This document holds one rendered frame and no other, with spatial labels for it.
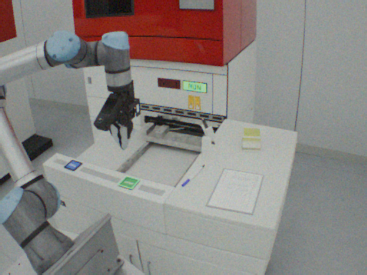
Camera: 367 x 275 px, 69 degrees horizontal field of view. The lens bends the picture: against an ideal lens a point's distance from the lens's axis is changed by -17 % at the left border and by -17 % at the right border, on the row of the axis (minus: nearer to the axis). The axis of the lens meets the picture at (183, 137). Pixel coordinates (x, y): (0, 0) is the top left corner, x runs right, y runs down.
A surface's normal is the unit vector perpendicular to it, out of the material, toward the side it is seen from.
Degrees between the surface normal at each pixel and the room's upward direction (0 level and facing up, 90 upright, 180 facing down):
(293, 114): 90
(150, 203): 90
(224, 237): 90
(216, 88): 90
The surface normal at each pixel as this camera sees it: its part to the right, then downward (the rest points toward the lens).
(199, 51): -0.40, 0.46
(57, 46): -0.04, 0.09
